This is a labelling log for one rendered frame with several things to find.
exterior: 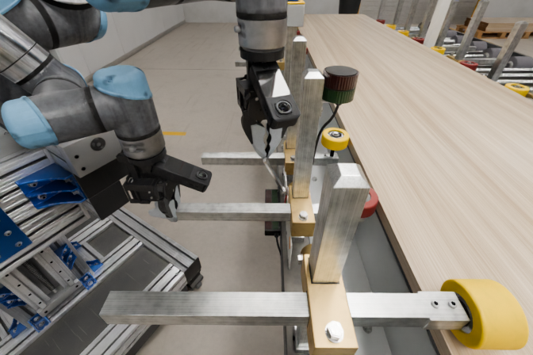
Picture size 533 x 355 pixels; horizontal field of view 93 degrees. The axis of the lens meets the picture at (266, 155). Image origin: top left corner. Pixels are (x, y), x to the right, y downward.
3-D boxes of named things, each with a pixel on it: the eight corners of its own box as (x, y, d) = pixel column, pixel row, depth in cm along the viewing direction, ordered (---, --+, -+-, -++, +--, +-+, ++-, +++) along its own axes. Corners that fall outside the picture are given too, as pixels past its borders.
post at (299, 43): (284, 181, 91) (293, 37, 62) (284, 175, 94) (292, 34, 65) (294, 181, 91) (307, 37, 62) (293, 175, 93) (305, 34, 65)
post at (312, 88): (289, 243, 71) (304, 74, 42) (288, 233, 74) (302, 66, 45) (301, 243, 71) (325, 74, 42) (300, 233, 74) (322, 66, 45)
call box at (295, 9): (281, 29, 83) (282, 1, 78) (281, 25, 89) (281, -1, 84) (303, 29, 83) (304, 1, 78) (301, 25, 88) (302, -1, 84)
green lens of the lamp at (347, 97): (323, 104, 44) (324, 91, 43) (317, 89, 49) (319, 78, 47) (357, 104, 44) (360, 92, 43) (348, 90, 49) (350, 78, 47)
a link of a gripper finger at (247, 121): (265, 136, 49) (265, 95, 44) (268, 141, 48) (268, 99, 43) (242, 141, 48) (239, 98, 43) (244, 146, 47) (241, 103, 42)
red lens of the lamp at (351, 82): (324, 89, 43) (327, 77, 41) (319, 77, 47) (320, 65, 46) (360, 89, 42) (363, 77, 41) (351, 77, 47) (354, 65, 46)
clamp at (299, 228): (290, 237, 57) (292, 223, 54) (287, 193, 68) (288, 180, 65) (316, 237, 57) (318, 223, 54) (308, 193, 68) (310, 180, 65)
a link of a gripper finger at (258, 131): (258, 146, 55) (257, 107, 50) (267, 162, 51) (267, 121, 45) (244, 148, 55) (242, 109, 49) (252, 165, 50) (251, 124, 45)
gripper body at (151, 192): (145, 181, 59) (128, 139, 52) (182, 181, 59) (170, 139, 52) (131, 206, 53) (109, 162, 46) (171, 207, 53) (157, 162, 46)
